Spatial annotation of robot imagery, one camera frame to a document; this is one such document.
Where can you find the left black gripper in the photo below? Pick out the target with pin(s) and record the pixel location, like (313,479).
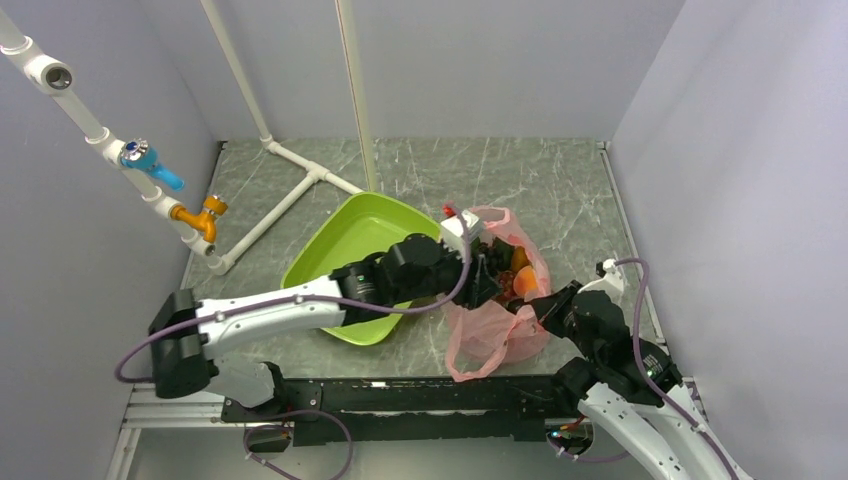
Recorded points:
(479,287)

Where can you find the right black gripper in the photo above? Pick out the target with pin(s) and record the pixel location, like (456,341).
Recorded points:
(547,307)

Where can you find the pink plastic bag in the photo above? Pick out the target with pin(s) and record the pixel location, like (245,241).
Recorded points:
(484,338)

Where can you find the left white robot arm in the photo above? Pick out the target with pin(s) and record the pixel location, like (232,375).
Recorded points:
(192,339)

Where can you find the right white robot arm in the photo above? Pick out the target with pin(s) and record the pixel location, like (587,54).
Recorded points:
(631,388)

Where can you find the orange fake fruit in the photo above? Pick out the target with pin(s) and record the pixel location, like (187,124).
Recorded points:
(525,282)
(519,259)

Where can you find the dark fake grapes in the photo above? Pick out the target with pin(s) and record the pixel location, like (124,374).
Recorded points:
(499,261)

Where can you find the green plastic tray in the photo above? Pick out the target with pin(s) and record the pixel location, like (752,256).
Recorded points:
(364,224)

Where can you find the orange faucet tap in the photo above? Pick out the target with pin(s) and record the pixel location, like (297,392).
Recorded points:
(205,220)

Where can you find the beige vertical pole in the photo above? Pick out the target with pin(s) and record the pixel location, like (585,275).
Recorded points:
(349,38)

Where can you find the blue valve tap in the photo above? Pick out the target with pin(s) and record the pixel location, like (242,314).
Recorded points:
(138,154)

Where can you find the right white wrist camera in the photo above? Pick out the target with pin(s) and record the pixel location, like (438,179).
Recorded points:
(610,278)

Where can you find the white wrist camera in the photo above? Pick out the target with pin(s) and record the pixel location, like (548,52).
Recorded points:
(458,232)
(610,278)

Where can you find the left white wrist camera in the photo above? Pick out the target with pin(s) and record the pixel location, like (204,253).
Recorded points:
(458,232)

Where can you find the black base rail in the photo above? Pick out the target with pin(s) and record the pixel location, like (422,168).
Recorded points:
(522,408)

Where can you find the white PVC pipe frame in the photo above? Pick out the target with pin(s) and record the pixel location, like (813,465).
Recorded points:
(55,79)

